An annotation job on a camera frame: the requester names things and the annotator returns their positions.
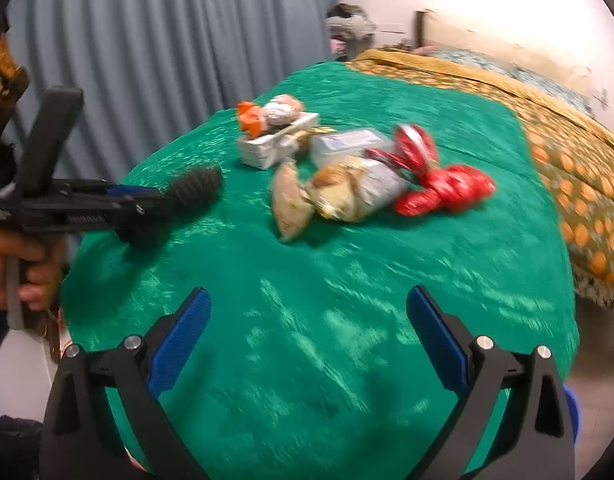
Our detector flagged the blue plastic container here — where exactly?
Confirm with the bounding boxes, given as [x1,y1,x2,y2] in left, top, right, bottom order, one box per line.
[561,385,581,447]

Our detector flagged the wooden headboard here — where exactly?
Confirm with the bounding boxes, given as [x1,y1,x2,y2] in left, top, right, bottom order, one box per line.
[414,10,429,52]

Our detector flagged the grey blue curtain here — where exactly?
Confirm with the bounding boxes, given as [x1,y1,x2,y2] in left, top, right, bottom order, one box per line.
[7,0,338,186]

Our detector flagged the brown gold bag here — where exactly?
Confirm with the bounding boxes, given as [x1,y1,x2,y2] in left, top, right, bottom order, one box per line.
[0,35,32,128]

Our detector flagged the white cardboard box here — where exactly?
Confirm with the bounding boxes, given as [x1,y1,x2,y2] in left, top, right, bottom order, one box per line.
[237,112,320,170]

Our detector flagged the red plastic bag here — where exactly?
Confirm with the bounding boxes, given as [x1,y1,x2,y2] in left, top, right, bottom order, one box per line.
[393,164,497,217]

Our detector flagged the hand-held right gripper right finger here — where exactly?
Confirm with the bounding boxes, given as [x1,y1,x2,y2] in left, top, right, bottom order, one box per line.
[406,285,575,480]

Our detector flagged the gold foil wrapper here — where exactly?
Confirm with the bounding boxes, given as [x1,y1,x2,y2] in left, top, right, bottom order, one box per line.
[292,127,338,152]

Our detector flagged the person's left hand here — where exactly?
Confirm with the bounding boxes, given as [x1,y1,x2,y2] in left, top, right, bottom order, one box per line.
[0,227,68,311]

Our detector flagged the brown plastic bags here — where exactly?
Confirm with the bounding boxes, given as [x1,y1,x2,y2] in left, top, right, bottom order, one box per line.
[307,156,413,223]

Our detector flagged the pile of clothes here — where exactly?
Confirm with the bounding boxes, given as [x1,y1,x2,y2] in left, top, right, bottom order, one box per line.
[324,4,378,59]

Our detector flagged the orange plastic wrapper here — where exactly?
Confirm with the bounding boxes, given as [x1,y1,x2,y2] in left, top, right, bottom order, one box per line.
[237,101,271,137]

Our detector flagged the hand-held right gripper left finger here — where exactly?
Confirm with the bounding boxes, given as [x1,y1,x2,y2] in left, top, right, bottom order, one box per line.
[39,287,213,480]

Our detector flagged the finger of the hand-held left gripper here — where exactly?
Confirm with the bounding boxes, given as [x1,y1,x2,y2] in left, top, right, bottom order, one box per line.
[106,182,178,211]
[116,166,224,247]

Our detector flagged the dark cloth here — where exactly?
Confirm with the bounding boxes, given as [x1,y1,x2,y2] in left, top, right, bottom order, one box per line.
[0,414,44,480]

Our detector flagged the teal patterned bed sheet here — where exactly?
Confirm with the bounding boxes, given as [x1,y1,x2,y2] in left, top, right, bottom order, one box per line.
[427,47,595,111]

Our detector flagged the red snack packet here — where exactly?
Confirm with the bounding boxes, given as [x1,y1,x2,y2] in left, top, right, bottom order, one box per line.
[367,124,440,181]

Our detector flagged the clear plastic box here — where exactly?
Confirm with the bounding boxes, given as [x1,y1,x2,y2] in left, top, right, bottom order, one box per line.
[309,129,395,168]

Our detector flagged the beige snack packet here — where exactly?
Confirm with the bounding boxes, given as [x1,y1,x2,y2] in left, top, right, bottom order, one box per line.
[272,160,316,244]

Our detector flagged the white paper ball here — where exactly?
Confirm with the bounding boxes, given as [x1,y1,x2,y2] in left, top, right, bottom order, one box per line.
[263,94,306,128]

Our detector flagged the green shiny table cloth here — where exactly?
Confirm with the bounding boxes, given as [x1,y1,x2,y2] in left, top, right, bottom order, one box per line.
[61,62,580,480]

